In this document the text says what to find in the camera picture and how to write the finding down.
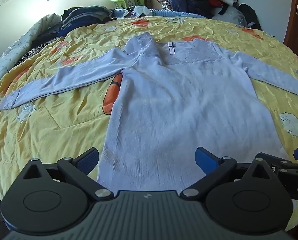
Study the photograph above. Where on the green plastic stool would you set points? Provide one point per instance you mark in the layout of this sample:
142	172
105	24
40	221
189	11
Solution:
120	3

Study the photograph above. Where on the yellow printed quilt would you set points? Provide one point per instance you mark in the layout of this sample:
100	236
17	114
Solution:
59	120

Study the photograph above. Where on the lavender long-sleeve shirt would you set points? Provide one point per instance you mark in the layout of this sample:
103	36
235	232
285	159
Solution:
179	110

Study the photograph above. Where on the checkered cloth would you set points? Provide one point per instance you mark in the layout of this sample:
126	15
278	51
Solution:
162	2

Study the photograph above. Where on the stack of dark folded clothes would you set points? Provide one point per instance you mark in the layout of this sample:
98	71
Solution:
85	16

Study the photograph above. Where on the navy puffer jacket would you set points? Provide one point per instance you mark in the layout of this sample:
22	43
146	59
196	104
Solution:
189	5

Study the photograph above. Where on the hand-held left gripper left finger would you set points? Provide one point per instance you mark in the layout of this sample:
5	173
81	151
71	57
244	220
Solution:
87	160

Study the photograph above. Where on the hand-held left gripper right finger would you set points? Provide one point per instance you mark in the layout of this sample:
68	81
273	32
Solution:
206	160

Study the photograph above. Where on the clear plastic bag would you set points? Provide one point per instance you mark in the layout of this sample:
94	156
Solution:
235	16

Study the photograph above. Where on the black white striped cloth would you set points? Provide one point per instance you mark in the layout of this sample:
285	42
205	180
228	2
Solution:
32	52

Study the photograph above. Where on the black backpack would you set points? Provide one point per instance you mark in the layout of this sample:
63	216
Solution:
250	16

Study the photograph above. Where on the grey quilted blanket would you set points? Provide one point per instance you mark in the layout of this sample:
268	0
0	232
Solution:
14	52

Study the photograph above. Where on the white plastic bag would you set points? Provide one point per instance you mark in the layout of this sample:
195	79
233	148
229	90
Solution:
139	10

